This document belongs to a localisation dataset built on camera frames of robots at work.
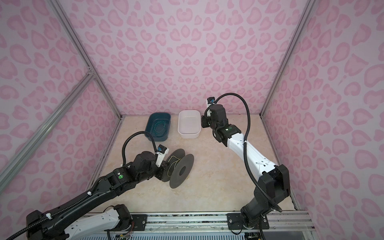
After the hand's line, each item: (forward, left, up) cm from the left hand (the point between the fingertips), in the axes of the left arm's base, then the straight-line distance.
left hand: (169, 161), depth 74 cm
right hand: (+23, -19, +11) cm, 32 cm away
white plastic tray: (+37, -8, -14) cm, 41 cm away
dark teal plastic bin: (+43, +19, -15) cm, 50 cm away
